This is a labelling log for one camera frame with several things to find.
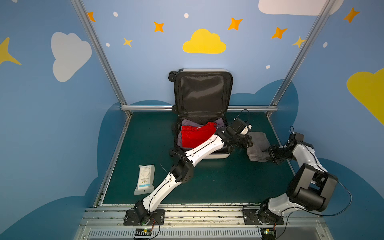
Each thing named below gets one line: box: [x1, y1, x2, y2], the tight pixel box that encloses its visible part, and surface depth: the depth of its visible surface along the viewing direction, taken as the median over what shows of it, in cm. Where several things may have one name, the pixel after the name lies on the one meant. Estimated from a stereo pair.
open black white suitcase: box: [168, 68, 234, 160], surface depth 100 cm
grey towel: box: [247, 131, 272, 163], surface depth 88 cm
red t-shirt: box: [181, 122, 217, 148], surface depth 103 cm
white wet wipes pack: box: [134, 164, 155, 196], surface depth 86 cm
